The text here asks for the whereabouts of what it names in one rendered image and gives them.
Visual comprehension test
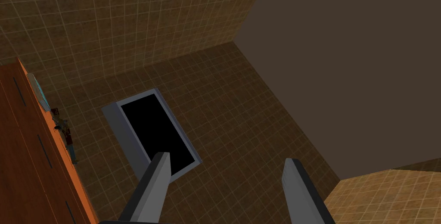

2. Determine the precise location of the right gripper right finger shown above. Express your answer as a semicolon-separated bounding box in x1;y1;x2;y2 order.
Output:
281;158;336;224

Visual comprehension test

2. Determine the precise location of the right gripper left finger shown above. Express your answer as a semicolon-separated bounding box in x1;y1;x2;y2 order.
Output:
118;152;172;223

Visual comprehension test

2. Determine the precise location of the orange wooden cabinet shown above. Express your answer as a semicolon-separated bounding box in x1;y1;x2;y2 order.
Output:
0;57;100;224

